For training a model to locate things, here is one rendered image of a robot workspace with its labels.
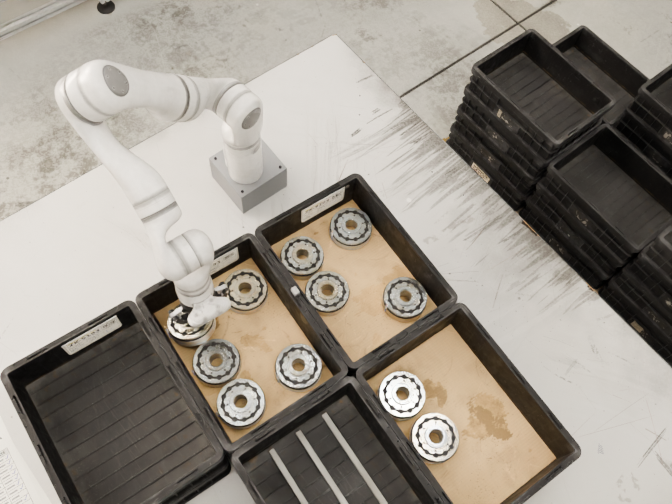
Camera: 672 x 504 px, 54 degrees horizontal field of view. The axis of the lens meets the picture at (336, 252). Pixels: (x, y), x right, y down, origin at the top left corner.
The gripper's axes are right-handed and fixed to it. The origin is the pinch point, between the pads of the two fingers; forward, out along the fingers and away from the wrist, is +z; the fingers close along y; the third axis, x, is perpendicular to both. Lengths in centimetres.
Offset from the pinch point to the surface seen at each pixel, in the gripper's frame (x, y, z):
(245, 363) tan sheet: 13.7, -2.7, 4.2
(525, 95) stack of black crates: -27, -136, 37
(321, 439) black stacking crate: 36.8, -8.0, 4.1
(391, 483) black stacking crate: 52, -15, 4
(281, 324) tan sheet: 10.1, -14.3, 4.1
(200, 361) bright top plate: 9.0, 5.6, 1.1
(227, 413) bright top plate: 21.9, 6.2, 1.3
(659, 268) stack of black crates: 46, -128, 37
